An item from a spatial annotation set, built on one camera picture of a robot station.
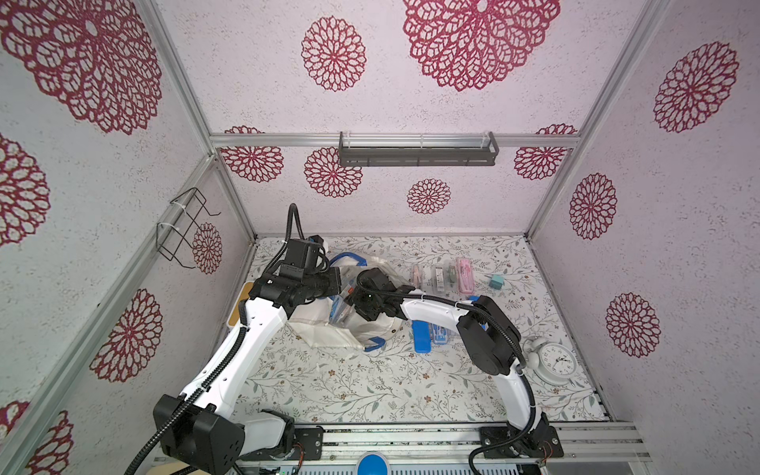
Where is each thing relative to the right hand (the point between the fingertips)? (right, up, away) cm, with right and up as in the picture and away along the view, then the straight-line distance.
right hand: (343, 299), depth 92 cm
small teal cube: (+54, +5, +14) cm, 56 cm away
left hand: (+1, +6, -15) cm, 16 cm away
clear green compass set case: (+38, +7, +14) cm, 41 cm away
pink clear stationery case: (+42, +7, +14) cm, 45 cm away
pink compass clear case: (+25, +6, +14) cm, 29 cm away
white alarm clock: (+61, -17, -9) cm, 64 cm away
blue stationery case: (+44, -1, +11) cm, 46 cm away
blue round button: (+10, -36, -22) cm, 44 cm away
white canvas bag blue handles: (-6, -5, -14) cm, 16 cm away
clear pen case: (+33, +6, +14) cm, 36 cm away
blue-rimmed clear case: (+25, -12, 0) cm, 27 cm away
